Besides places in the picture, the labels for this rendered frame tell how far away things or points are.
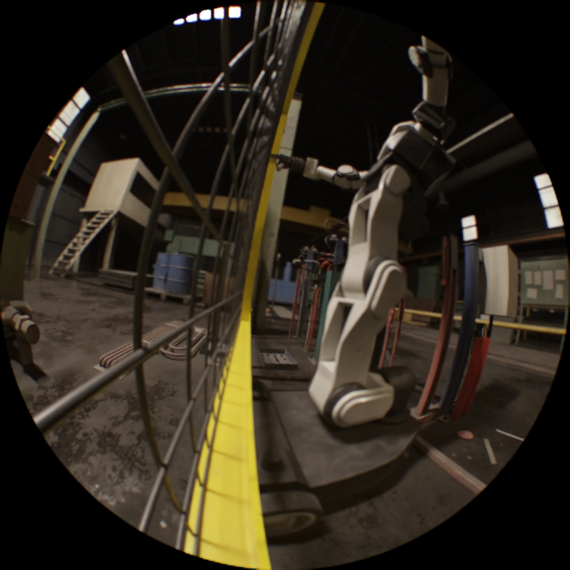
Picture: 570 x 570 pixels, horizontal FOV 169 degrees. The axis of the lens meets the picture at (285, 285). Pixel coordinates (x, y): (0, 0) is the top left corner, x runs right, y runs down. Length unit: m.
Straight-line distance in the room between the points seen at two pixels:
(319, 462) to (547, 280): 5.88
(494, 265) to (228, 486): 1.32
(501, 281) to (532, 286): 4.78
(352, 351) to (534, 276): 5.78
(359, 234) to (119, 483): 1.03
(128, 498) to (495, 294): 1.64
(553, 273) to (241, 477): 6.06
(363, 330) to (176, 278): 4.11
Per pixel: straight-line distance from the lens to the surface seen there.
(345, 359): 0.51
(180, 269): 4.35
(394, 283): 0.50
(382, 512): 0.71
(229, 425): 0.27
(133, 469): 0.72
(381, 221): 0.57
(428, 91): 0.88
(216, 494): 0.20
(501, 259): 1.28
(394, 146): 0.81
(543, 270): 6.05
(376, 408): 0.60
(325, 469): 0.53
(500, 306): 1.24
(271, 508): 0.42
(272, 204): 2.63
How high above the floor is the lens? 0.57
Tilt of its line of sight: 2 degrees up
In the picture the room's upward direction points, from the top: 8 degrees clockwise
